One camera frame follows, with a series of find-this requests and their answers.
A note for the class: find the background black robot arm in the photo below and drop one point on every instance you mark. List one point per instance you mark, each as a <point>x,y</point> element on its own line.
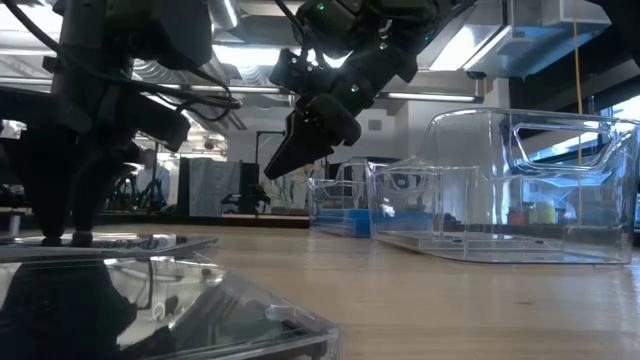
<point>250,197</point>

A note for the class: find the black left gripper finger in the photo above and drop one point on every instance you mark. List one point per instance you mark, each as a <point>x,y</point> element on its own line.
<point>50,175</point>
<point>97,185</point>

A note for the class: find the person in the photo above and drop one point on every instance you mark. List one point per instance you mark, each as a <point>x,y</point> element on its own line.
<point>152,175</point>

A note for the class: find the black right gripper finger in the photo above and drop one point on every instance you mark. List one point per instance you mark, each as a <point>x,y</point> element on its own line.
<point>305,150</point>
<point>282,160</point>

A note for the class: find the clear jewel case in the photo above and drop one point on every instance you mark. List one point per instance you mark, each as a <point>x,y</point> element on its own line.
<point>475,242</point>
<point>225,310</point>
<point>150,245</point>

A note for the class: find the grey wall vent grille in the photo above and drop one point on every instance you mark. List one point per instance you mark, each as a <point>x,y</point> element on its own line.
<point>375,125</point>

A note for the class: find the large clear plastic bin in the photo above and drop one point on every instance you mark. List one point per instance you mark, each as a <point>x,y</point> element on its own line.
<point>450,150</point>

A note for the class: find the grey divider panel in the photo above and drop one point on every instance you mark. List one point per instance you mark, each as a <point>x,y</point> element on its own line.
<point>210,187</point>

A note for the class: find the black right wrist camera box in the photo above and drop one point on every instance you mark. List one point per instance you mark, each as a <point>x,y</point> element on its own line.
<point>295,72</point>

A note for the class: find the black divider panel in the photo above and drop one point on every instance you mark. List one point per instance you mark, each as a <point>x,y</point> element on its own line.
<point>249,175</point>

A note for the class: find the beige hanging cloth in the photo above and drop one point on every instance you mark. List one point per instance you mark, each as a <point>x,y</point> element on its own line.
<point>295,190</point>

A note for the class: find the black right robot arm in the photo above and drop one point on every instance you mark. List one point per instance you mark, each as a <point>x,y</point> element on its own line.
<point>380,20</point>

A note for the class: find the orange-red container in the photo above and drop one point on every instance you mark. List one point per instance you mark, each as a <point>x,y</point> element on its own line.
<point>516,218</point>

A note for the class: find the long linear ceiling light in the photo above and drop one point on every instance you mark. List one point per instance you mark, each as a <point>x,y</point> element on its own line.
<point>430,96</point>

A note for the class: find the background wooden workbench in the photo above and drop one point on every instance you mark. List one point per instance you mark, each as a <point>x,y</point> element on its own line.
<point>200,220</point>

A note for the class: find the small clear plastic bin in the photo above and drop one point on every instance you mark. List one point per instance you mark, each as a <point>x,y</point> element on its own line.
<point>325,195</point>

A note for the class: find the yellow-green container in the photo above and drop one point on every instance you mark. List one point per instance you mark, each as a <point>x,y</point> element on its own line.
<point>546,214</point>

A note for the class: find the black ceiling security camera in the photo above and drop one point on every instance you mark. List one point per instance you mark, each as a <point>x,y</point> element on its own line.
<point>476,75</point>

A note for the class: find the round silver air duct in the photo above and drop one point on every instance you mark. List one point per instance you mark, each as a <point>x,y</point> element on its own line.
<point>225,12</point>

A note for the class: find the rectangular metal ceiling duct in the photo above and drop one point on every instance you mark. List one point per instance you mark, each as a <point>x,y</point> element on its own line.
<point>525,45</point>

